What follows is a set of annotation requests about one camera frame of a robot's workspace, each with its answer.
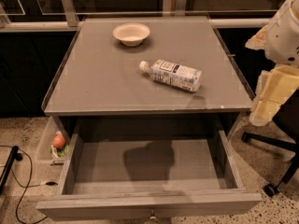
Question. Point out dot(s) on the metal drawer knob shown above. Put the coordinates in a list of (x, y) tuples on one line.
[(152, 215)]

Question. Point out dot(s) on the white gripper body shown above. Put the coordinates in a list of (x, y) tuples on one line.
[(282, 41)]

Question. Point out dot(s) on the grey drawer cabinet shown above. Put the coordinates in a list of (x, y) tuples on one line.
[(101, 78)]

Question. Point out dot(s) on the white paper bowl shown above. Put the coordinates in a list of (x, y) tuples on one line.
[(131, 34)]

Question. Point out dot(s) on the grey top drawer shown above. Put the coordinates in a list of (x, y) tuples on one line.
[(126, 178)]

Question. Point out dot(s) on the clear plastic bin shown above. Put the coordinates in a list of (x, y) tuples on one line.
[(46, 152)]

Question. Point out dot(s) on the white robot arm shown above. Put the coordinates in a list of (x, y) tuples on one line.
[(280, 41)]

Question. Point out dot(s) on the black stand leg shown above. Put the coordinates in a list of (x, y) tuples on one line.
[(11, 158)]

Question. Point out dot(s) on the white plastic bottle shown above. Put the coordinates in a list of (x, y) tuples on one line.
[(173, 74)]

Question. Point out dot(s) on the orange ball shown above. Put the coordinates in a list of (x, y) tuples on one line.
[(58, 141)]

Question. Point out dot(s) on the glass railing with metal posts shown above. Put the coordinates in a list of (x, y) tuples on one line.
[(54, 15)]

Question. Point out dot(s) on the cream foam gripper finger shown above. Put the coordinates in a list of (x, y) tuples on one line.
[(273, 89), (256, 42)]

